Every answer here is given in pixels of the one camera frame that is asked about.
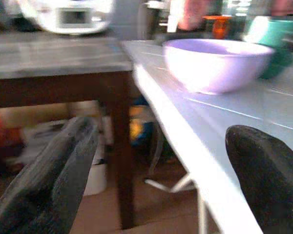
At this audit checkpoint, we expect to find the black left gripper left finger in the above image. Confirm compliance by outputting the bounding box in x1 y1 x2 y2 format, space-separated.
0 116 100 234

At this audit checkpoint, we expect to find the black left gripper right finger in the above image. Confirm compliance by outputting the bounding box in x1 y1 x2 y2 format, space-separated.
225 124 293 234

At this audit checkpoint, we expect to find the orange plastic stool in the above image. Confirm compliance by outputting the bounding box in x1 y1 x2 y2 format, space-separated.
202 15 232 39

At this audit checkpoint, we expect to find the lilac plastic bowl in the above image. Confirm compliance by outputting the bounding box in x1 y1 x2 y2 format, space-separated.
162 38 275 95

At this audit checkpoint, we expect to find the dark wooden table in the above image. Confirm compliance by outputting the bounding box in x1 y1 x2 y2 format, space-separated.
0 31 142 231

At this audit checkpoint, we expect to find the green plastic cup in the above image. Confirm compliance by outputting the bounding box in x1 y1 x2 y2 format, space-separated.
244 16 293 80

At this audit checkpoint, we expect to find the white plastic bucket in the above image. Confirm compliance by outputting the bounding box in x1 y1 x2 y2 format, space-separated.
84 114 113 196

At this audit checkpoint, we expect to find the blue and yellow bag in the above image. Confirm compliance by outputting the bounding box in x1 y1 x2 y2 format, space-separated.
128 96 156 148

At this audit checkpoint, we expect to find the white folding table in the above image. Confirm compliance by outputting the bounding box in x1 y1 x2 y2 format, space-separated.
121 39 293 234

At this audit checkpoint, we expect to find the white rice cooker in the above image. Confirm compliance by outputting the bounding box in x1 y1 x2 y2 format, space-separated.
19 0 114 35

